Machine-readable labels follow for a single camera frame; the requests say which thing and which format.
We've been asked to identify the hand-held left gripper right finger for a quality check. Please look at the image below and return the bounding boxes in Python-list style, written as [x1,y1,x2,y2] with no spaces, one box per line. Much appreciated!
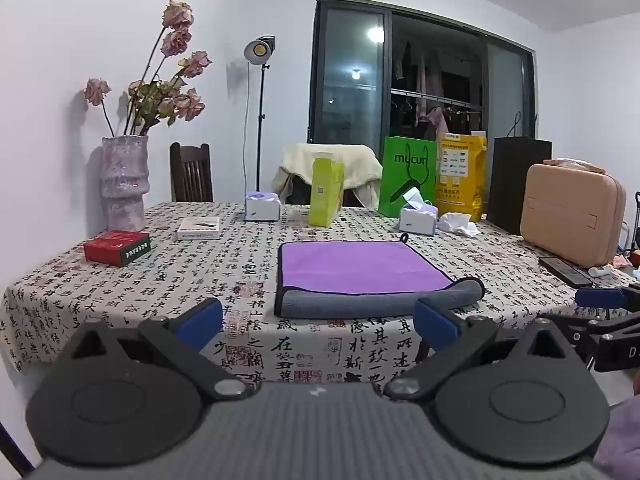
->
[382,297,581,403]

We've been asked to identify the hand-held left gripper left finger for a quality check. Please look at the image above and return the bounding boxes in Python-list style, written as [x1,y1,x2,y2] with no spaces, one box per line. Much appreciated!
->
[62,297,261,403]

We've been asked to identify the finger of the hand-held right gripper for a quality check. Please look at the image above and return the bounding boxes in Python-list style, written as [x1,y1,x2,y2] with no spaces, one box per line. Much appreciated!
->
[537,312,608,348]
[574,283,640,322]

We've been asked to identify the purple and grey towel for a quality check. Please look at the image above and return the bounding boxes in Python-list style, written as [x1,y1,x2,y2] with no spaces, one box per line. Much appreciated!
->
[274,232,486,320]

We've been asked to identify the person's right forearm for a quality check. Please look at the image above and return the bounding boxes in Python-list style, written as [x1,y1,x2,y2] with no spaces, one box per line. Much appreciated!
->
[592,367,640,480]

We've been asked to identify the black remote control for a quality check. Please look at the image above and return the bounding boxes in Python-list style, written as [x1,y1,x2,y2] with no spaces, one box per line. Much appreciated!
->
[538,255,595,289]

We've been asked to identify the calligraphy print tablecloth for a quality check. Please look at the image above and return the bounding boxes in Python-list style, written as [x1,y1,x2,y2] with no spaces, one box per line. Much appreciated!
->
[0,202,640,386]

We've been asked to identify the beige hard case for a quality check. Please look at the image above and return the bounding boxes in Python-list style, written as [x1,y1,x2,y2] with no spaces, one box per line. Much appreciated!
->
[519,160,628,269]

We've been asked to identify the white flat box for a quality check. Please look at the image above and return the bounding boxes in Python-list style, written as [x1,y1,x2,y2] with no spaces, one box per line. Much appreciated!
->
[176,216,222,241]

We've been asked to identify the crumpled white tissue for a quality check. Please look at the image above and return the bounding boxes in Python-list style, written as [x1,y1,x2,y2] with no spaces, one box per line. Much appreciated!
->
[437,212,480,238]

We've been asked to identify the white and purple tissue box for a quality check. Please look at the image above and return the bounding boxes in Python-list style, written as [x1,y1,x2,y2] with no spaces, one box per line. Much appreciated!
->
[398,187,439,236]
[244,190,281,223]

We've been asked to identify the red box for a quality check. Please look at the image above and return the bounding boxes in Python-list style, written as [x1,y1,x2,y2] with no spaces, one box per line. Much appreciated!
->
[83,230,152,268]

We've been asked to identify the pink cloth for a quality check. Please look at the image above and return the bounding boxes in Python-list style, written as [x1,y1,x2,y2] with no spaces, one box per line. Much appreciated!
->
[542,158,607,174]

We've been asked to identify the green paper bag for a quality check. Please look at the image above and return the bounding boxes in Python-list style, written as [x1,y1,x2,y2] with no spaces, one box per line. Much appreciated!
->
[377,135,439,219]

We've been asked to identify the black paper bag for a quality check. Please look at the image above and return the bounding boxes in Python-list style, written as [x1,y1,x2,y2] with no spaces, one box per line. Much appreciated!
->
[487,111,554,236]

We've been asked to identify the dark wooden chair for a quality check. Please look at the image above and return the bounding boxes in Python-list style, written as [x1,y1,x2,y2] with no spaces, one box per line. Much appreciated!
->
[168,141,214,204]

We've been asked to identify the yellow printed bag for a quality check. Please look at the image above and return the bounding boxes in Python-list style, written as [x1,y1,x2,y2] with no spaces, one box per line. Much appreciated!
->
[434,131,489,223]

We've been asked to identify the pink speckled ceramic vase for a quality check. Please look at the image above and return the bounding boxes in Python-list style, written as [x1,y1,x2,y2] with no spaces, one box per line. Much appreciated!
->
[99,134,151,234]

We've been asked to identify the yellow-green carton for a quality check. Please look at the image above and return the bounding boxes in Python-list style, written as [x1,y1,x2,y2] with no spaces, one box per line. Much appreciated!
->
[308,157,346,227]

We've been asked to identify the cream blanket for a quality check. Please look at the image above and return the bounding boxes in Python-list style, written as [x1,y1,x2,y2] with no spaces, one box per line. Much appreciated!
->
[272,142,384,210]

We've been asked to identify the hanging clothes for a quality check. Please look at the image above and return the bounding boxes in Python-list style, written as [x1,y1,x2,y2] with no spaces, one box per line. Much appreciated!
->
[391,41,449,142]

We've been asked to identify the dark framed glass door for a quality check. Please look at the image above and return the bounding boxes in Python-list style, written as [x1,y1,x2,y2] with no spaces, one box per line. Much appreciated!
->
[307,0,539,162]

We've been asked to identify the studio light on stand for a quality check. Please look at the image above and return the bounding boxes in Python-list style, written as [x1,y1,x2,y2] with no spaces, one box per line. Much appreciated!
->
[243,34,277,192]

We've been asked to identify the dried pink roses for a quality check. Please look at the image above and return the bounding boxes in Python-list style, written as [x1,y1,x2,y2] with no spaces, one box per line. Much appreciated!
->
[83,0,214,139]

